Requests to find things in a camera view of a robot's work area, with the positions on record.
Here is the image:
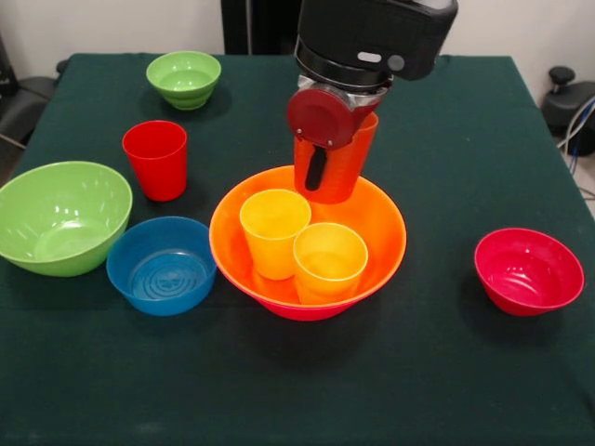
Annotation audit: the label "small green bowl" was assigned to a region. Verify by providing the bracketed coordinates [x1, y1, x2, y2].
[145, 50, 222, 112]

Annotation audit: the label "orange cup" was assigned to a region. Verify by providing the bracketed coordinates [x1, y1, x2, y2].
[292, 111, 380, 206]

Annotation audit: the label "large orange bowl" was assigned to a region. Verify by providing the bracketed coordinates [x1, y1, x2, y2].
[208, 164, 408, 309]

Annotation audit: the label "black cabinet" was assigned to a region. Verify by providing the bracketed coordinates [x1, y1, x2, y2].
[221, 0, 304, 56]

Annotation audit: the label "blue and white cables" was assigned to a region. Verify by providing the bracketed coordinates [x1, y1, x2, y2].
[556, 95, 595, 159]

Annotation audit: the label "red cup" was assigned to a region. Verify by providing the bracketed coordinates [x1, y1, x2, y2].
[121, 120, 189, 203]

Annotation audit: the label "blue bowl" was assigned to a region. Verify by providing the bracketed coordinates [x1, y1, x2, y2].
[106, 216, 218, 318]

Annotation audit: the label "large green bowl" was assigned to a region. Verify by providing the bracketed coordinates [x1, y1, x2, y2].
[0, 161, 134, 279]

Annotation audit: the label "black chair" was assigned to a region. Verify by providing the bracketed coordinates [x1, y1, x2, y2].
[0, 32, 70, 150]

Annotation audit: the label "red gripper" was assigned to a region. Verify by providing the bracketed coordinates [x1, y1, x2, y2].
[285, 88, 377, 192]

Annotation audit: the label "dark green tablecloth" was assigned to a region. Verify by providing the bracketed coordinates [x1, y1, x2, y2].
[0, 53, 595, 446]

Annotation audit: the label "red bowl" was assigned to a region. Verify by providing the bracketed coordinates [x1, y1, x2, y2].
[473, 227, 586, 318]

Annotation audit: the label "black equipment base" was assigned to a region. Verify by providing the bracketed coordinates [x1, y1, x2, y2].
[541, 66, 595, 138]

